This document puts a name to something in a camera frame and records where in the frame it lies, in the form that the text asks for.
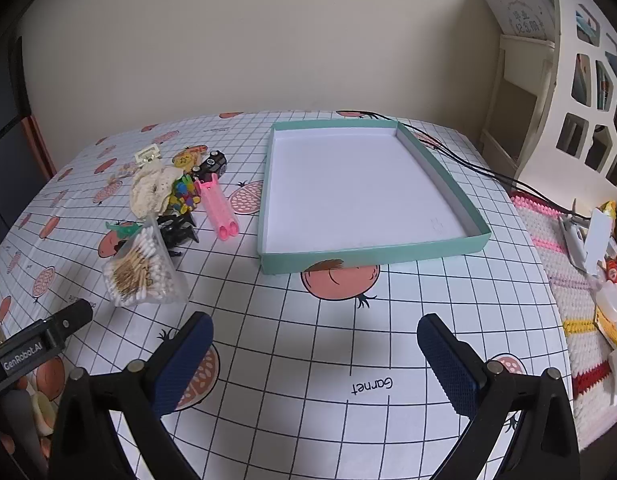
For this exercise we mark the dark door with brown frame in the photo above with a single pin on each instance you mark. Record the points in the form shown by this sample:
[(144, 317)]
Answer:
[(8, 160)]

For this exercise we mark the person's left hand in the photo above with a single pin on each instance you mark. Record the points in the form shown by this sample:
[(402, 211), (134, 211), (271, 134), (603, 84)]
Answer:
[(41, 412)]

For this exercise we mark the black toy car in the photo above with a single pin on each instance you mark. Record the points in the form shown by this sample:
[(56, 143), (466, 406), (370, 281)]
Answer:
[(211, 164)]

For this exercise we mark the pink and white crocheted blanket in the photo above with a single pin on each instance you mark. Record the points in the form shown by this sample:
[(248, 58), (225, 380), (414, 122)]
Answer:
[(543, 240)]

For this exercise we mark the small silver white tool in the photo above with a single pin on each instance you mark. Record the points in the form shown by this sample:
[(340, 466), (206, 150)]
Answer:
[(576, 240)]

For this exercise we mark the yellow snack packet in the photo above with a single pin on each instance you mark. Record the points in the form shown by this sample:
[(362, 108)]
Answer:
[(186, 157)]

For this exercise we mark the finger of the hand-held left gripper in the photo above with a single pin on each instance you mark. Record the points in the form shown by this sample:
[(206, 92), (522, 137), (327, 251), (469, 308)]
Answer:
[(71, 319)]

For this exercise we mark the ivory hair clip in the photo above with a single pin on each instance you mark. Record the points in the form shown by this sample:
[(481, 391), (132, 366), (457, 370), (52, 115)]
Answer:
[(147, 154)]

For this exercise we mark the grid tablecloth with peach print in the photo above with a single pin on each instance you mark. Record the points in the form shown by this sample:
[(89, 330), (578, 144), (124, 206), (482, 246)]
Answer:
[(313, 350)]

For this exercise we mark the white card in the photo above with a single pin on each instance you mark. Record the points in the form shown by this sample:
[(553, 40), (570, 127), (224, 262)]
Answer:
[(598, 240)]

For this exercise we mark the clear bag of cotton swabs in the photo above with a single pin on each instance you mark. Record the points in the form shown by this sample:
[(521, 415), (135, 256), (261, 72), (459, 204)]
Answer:
[(138, 270)]

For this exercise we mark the pink hair roller clip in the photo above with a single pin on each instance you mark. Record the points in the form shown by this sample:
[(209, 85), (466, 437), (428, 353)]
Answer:
[(218, 205)]

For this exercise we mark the small green plastic toy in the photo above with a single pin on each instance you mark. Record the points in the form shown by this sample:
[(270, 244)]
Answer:
[(122, 230)]

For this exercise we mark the colourful toy block figure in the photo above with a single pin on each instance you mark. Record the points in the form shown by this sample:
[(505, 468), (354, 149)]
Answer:
[(184, 195)]

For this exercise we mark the white oval plastic case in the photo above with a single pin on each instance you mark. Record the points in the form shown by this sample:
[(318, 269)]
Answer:
[(608, 300)]

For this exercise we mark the white printed booklet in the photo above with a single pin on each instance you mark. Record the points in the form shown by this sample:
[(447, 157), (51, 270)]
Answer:
[(518, 5)]

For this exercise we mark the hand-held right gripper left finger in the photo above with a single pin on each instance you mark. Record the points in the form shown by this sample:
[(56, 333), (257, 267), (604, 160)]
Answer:
[(188, 360)]

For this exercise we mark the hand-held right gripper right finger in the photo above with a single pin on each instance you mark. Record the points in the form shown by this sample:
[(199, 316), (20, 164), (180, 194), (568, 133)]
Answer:
[(446, 365)]

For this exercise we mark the yellow orange small packet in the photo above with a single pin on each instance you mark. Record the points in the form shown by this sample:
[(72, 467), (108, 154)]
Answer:
[(608, 327)]

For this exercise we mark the white cabinet with cut-out windows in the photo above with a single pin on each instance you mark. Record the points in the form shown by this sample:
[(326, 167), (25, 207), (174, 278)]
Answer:
[(563, 90)]

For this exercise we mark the cream lace cloth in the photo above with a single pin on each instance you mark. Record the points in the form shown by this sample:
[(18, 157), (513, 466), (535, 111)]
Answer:
[(148, 190)]

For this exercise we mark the teal shallow cardboard box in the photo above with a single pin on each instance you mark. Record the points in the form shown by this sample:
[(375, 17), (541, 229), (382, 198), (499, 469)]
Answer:
[(358, 185)]

